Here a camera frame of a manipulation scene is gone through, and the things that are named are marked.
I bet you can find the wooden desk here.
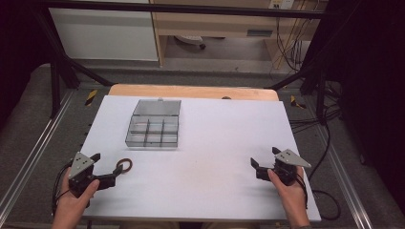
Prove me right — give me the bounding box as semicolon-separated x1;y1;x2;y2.
148;0;329;70

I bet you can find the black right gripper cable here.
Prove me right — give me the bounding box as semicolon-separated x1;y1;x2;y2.
295;122;342;221

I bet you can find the person's right hand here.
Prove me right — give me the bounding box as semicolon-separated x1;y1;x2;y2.
266;166;309;218

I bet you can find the wooden table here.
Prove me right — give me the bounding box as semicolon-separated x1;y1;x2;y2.
108;83;280;102

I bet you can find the person's left hand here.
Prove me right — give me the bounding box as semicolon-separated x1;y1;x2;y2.
53;167;100;219

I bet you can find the brown ring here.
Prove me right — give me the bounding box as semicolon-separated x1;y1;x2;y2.
116;157;134;175

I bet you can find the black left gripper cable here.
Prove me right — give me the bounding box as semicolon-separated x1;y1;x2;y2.
52;161;74;218

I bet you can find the white chair base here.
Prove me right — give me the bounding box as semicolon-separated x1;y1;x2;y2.
174;34;207;51

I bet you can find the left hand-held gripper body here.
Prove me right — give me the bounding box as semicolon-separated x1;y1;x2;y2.
68;152;98;198

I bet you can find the white wall socket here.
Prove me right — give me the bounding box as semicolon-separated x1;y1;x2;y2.
268;0;296;10

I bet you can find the white cabinet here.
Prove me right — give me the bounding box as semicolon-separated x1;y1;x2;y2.
49;0;160;62

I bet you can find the clear plastic compartment box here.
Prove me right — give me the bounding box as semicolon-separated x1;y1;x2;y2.
124;98;182;149

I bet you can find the bundle of hanging cables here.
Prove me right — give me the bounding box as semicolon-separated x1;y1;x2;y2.
269;9;314;75

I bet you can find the black curtain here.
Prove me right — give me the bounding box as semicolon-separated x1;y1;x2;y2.
313;0;405;208
0;0;53;128

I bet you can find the black metal frame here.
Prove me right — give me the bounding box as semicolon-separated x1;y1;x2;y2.
32;0;338;120

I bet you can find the yellow black floor tape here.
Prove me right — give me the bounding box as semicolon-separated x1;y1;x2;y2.
289;94;308;110
84;89;98;107

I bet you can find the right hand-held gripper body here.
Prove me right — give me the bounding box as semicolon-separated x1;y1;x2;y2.
270;148;312;187

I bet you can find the white table board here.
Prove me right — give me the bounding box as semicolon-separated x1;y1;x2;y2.
79;94;322;222

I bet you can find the metal floor rail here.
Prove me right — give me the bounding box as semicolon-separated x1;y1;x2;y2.
0;90;75;220
313;122;374;229

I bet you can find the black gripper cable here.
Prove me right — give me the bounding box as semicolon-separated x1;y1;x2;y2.
52;161;74;218
295;122;342;221

